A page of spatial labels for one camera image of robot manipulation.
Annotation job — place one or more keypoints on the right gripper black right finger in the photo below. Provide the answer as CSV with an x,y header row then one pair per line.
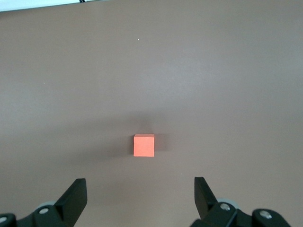
x,y
206,203

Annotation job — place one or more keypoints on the orange foam block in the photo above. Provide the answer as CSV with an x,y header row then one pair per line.
x,y
143,146

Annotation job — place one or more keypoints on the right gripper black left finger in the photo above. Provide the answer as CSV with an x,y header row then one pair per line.
x,y
71,203

